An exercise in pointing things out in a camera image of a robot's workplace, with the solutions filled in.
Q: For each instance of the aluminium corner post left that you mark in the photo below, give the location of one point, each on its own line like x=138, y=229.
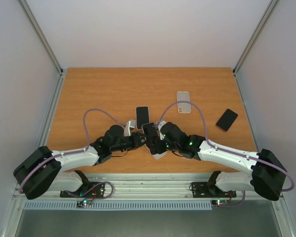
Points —
x=28, y=12

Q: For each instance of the aluminium rail frame front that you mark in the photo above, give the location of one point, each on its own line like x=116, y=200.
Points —
x=169, y=185

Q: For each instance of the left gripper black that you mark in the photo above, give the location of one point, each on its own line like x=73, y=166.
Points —
x=137, y=137

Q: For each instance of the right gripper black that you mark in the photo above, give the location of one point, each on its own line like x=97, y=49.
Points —
x=178, y=141

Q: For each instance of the black phone pink edge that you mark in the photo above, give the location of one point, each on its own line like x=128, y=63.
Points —
x=226, y=120

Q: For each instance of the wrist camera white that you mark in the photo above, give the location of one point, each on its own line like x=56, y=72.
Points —
x=158, y=128
x=130, y=125

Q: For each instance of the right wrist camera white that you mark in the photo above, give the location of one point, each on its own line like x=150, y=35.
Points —
x=158, y=128

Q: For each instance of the controller board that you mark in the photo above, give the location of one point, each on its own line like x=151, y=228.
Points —
x=83, y=203
x=219, y=202

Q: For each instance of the left controller board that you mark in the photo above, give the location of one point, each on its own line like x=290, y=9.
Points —
x=83, y=203

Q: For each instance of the aluminium corner post right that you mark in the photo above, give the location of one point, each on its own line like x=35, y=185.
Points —
x=255, y=35

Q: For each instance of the black phone dark edge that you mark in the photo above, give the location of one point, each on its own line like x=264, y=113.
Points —
x=142, y=116

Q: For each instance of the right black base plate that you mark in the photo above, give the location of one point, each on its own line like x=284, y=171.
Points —
x=201, y=190

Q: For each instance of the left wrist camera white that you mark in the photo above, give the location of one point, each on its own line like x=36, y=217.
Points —
x=130, y=125

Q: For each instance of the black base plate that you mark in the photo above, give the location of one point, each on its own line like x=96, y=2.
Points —
x=201, y=190
x=90, y=190

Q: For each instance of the aluminium corner post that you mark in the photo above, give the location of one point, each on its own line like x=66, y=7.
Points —
x=255, y=35
x=28, y=12

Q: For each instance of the right controller board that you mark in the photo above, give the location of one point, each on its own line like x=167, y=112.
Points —
x=219, y=202

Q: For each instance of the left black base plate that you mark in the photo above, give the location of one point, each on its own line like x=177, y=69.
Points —
x=90, y=190

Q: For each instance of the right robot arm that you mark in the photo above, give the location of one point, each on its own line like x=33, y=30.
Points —
x=260, y=172

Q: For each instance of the slotted grey cable duct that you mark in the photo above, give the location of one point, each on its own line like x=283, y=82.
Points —
x=120, y=205

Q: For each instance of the white phone case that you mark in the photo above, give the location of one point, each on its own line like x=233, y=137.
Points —
x=159, y=156
x=183, y=105

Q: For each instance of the black phone silver edge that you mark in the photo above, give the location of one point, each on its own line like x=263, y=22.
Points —
x=153, y=142

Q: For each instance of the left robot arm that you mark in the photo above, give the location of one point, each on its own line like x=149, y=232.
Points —
x=36, y=174

